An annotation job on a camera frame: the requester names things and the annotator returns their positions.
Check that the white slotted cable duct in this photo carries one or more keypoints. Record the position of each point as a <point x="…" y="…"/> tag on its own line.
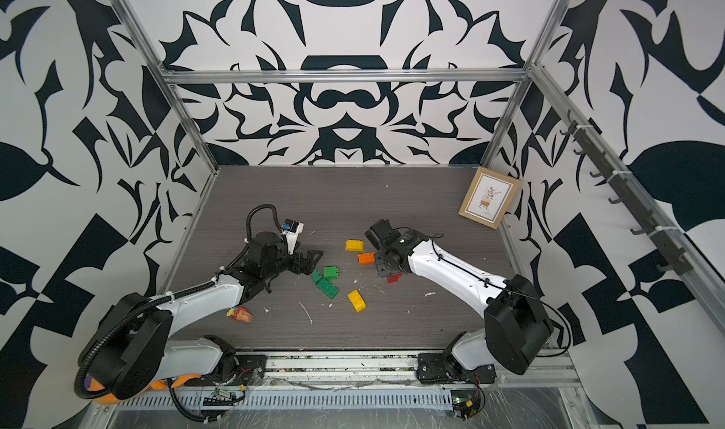
<point x="332" y="399"/>

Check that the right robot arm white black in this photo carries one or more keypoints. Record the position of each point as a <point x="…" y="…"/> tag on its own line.
<point x="517" y="323"/>

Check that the small circuit board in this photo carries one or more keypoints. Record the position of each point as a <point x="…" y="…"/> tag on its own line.
<point x="223" y="397"/>
<point x="466" y="404"/>

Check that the light green square lego brick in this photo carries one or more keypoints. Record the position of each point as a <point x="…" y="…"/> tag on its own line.
<point x="331" y="273"/>

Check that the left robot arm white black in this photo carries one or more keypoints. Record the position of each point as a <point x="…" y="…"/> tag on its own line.
<point x="133" y="346"/>

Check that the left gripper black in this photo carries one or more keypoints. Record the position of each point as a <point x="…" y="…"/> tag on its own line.
<point x="310" y="263"/>

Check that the wall hook rail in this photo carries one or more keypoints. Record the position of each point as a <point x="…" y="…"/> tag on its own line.
<point x="652" y="220"/>

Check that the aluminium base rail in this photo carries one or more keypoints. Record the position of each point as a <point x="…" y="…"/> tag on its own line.
<point x="341" y="369"/>

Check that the orange lego brick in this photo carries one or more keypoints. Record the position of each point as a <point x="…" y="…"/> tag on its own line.
<point x="365" y="259"/>

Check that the yellow curved lego brick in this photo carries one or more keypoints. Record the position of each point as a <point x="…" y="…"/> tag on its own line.
<point x="357" y="301"/>
<point x="354" y="246"/>

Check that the wooden framed picture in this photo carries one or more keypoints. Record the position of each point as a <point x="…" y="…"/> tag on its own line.
<point x="489" y="197"/>

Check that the small circuit board left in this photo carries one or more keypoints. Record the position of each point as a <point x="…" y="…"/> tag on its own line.
<point x="223" y="397"/>

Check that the small circuit board right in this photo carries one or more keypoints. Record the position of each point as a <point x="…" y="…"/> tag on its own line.
<point x="466" y="404"/>

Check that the red long lego brick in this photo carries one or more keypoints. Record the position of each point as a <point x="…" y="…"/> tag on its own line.
<point x="393" y="278"/>

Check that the dark green wide lego brick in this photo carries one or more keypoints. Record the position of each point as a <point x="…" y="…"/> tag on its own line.
<point x="329" y="289"/>

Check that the small colourful toy figure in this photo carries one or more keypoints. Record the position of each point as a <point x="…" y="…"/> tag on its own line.
<point x="240" y="314"/>

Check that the dark green long lego brick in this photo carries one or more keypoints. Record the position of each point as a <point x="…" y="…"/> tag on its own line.
<point x="317" y="277"/>

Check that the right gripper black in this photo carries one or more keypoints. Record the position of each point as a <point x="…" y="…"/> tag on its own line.
<point x="379" y="267"/>

